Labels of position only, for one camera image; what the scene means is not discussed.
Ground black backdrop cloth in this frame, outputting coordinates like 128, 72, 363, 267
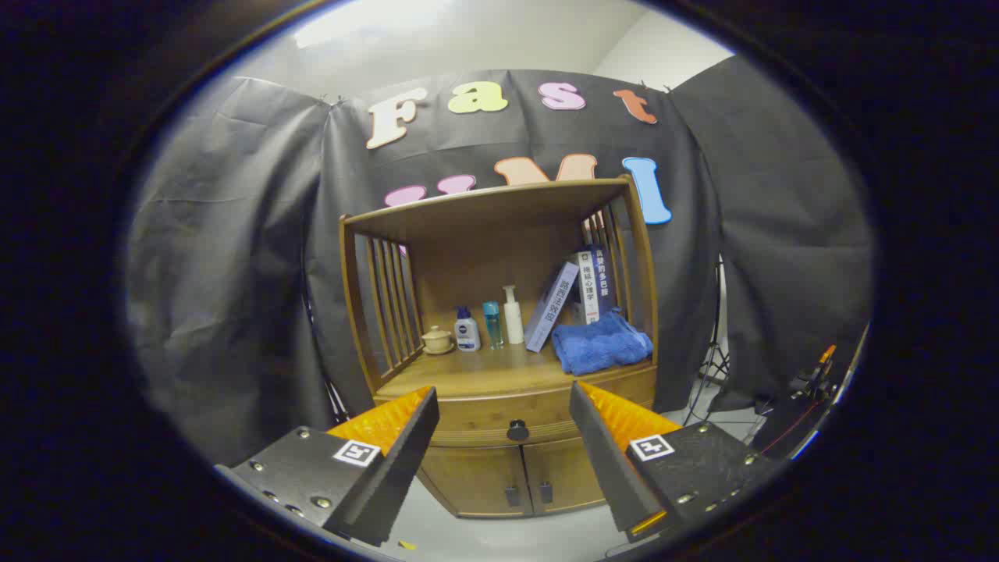
125, 69, 875, 469

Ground wooden countertop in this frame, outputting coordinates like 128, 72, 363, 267
375, 342, 656, 403

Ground dark blue book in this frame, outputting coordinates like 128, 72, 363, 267
592, 247, 619, 315

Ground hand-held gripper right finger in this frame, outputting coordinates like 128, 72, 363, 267
569, 381, 773, 544

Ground white book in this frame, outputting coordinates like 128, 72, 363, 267
576, 251, 602, 325

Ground wooden cabinet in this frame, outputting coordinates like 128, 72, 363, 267
339, 176, 660, 520

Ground black tripod stand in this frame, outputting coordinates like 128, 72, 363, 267
683, 258, 731, 426

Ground white pump bottle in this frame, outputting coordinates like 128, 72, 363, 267
503, 285, 525, 345

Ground white bottle with blue cap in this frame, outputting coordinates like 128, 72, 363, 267
454, 306, 482, 352

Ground lavender book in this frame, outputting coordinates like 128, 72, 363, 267
524, 261, 581, 353

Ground black and orange clamp device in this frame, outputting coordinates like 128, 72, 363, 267
787, 345, 841, 404

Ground wooden cabinet door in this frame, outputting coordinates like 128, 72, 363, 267
418, 445, 535, 519
521, 437, 606, 514

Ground blue folded towel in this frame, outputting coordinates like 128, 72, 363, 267
551, 308, 655, 376

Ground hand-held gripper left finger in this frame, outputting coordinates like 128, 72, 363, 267
215, 386, 440, 547

